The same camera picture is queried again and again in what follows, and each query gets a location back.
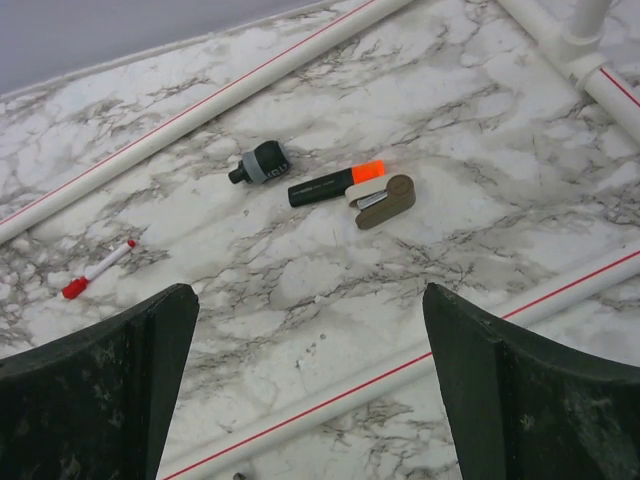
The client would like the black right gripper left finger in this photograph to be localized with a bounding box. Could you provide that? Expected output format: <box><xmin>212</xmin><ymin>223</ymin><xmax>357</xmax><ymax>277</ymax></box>
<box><xmin>1</xmin><ymin>284</ymin><xmax>199</xmax><ymax>479</ymax></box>

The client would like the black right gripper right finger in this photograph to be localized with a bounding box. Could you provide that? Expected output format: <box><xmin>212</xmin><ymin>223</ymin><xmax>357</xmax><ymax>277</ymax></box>
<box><xmin>422</xmin><ymin>283</ymin><xmax>639</xmax><ymax>479</ymax></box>

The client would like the red white marker pen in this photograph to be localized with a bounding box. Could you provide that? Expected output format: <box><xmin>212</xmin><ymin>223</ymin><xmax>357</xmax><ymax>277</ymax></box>
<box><xmin>62</xmin><ymin>239</ymin><xmax>137</xmax><ymax>300</ymax></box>

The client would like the black orange highlighter marker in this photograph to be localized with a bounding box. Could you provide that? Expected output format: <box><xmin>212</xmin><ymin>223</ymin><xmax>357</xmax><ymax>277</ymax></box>
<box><xmin>288</xmin><ymin>160</ymin><xmax>386</xmax><ymax>208</ymax></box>

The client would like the white PVC pipe frame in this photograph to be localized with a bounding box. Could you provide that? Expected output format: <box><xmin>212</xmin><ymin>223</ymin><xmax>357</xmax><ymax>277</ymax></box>
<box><xmin>1</xmin><ymin>1</ymin><xmax>639</xmax><ymax>479</ymax></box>

